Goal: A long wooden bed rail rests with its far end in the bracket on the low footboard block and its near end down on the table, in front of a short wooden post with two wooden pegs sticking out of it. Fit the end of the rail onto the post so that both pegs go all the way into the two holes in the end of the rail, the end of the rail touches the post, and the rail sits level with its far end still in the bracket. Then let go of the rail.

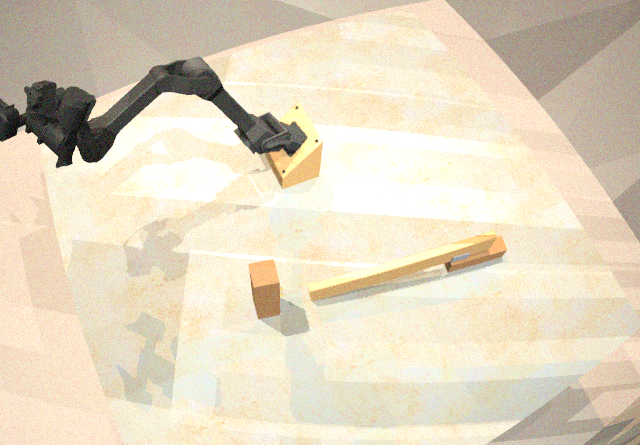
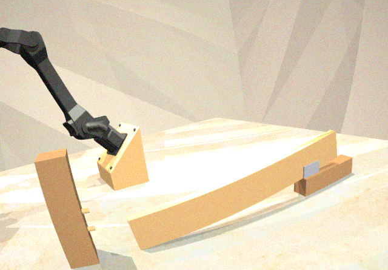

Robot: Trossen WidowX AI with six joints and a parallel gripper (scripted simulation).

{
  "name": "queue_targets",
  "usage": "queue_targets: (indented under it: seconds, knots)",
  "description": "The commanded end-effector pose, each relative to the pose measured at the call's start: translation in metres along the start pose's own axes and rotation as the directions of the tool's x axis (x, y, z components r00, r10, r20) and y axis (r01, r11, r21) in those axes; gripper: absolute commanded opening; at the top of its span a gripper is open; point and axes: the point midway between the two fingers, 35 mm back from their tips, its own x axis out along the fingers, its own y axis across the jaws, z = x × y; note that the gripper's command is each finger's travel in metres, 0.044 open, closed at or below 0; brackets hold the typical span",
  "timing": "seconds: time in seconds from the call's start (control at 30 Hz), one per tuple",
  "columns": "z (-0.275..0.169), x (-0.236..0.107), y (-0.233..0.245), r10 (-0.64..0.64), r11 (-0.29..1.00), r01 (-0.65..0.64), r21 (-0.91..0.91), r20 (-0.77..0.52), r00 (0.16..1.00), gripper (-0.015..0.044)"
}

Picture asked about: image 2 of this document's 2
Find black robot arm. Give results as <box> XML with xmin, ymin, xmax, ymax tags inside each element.
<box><xmin>0</xmin><ymin>27</ymin><xmax>128</xmax><ymax>156</ymax></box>

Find long wooden rail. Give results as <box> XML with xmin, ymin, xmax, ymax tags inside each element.
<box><xmin>126</xmin><ymin>130</ymin><xmax>338</xmax><ymax>250</ymax></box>

